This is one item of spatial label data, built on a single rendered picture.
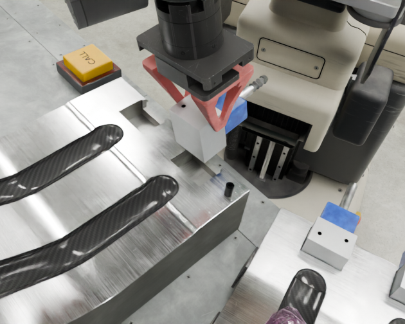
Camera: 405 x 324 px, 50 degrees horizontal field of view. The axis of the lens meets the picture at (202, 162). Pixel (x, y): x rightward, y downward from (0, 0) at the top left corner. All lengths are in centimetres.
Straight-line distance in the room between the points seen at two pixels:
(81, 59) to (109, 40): 150
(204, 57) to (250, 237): 28
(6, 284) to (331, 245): 34
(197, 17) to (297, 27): 44
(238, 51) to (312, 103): 42
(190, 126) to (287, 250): 19
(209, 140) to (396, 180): 149
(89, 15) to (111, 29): 200
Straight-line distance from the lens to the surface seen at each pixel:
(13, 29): 93
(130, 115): 62
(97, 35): 231
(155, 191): 52
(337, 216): 56
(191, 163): 57
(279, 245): 53
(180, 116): 47
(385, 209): 179
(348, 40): 81
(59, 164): 56
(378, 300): 55
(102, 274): 47
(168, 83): 47
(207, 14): 38
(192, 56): 40
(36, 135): 59
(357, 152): 126
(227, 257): 58
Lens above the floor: 131
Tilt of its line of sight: 50 degrees down
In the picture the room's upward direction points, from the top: 8 degrees clockwise
